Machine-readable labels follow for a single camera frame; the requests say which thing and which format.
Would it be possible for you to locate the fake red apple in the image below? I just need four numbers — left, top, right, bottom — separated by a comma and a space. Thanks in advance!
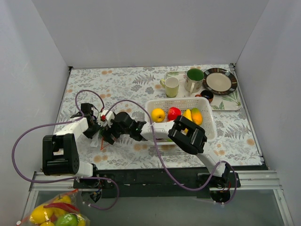
167, 107, 182, 121

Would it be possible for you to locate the striped rim plate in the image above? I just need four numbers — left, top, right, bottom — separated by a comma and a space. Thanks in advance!
203, 68, 238, 96

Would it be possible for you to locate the aluminium front rail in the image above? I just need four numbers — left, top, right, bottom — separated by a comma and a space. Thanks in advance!
29, 170, 282, 191

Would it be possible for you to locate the white plastic basket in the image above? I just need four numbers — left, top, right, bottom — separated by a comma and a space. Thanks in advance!
145, 97, 217, 143

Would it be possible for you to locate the fake banana bunch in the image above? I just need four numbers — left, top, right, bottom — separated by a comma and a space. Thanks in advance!
183, 109, 192, 134

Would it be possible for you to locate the floral serving tray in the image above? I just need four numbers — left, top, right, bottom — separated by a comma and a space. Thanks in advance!
165, 71, 242, 111

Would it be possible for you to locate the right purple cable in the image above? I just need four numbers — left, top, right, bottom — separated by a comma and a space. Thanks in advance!
100, 99, 238, 205

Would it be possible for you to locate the purple cable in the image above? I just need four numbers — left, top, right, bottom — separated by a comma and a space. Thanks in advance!
11, 89, 120, 210
100, 99, 238, 205

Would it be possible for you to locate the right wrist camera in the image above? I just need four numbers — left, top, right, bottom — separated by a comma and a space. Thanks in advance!
98, 110, 115, 127

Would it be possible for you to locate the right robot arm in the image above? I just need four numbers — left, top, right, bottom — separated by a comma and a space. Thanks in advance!
100, 111, 237, 188

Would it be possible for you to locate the green inside floral mug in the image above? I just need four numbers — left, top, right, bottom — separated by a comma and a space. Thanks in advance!
184, 68, 204, 96

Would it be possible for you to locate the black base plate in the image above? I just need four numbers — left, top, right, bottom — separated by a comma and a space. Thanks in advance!
70, 164, 268, 202

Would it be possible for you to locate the cream mug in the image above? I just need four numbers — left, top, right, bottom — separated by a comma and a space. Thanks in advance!
160, 77, 179, 98

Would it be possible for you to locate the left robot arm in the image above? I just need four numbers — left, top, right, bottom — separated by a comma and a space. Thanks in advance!
42, 103, 100, 188

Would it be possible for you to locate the zip bag of fake fruit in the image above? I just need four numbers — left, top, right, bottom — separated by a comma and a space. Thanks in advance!
90, 128, 110, 151

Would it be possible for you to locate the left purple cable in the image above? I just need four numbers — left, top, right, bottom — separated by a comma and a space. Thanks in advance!
11, 89, 120, 210

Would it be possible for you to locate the fake mango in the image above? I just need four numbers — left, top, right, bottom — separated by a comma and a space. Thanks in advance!
191, 108, 203, 125

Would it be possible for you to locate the small brown cup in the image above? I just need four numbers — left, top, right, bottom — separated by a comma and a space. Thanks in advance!
195, 90, 214, 103

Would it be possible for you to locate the fake yellow lemon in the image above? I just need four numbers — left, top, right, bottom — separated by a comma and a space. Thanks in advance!
151, 108, 166, 123

